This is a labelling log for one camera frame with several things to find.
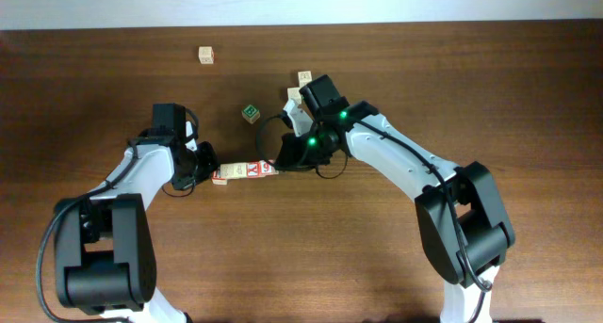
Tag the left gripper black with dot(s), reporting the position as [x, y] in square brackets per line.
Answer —
[205, 150]

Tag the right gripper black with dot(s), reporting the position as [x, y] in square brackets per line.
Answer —
[286, 152]

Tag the plain wooden block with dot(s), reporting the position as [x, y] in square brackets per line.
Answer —
[206, 55]
[229, 171]

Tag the blue bird picture block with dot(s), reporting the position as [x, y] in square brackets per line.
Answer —
[266, 169]

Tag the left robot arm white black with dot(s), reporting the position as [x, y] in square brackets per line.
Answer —
[104, 256]

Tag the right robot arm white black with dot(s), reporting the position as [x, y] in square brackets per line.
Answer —
[464, 227]

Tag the wooden block below upper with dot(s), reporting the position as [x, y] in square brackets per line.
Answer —
[294, 95]

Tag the green B wooden block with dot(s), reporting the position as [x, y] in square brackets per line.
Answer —
[250, 113]

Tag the wooden block upper middle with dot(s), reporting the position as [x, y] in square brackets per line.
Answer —
[304, 78]

